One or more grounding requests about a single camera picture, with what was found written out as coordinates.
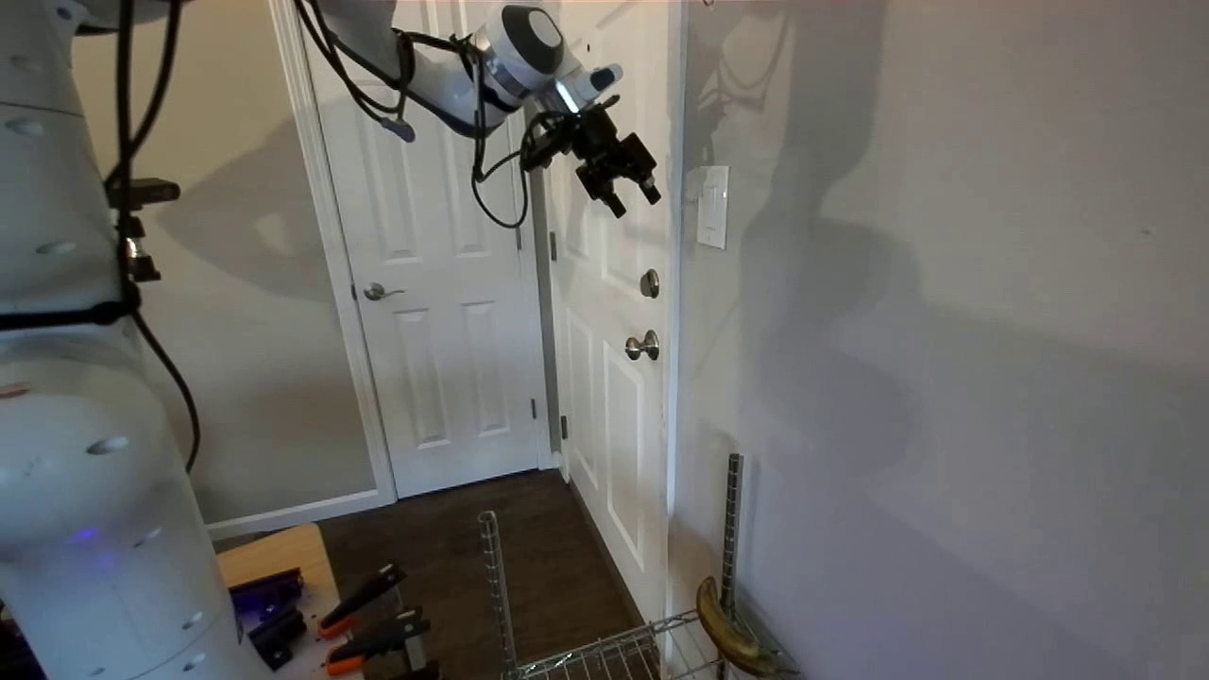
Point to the white light switch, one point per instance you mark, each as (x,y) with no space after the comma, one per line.
(711,204)

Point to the black camera on stand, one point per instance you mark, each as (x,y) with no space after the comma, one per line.
(141,229)

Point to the purple black tool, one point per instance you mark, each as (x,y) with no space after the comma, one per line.
(269,604)

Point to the yellow curved object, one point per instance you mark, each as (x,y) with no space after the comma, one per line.
(726,630)

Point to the white closed panel door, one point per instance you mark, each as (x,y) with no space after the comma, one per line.
(435,327)

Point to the silver lever of open door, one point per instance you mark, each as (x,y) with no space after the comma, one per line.
(643,345)

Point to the slotted metal shelf post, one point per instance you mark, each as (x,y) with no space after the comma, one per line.
(501,590)

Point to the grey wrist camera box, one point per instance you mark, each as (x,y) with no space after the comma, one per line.
(585,84)

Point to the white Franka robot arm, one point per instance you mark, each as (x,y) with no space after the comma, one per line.
(89,477)

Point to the white open panel door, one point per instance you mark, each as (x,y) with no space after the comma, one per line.
(611,380)

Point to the cardboard box with tools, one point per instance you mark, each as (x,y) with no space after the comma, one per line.
(281,556)

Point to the silver deadbolt knob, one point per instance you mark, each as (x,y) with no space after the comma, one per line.
(652,282)

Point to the slotted metal rail by wall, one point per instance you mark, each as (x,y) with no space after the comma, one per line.
(731,530)

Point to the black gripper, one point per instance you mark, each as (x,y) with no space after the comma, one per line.
(590,133)

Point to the orange black clamp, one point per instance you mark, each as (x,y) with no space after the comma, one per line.
(378,645)
(365,593)

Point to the black door hinge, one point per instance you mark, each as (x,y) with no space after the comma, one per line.
(553,243)
(565,423)

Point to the silver lever of closed door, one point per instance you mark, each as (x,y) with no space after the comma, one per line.
(374,292)

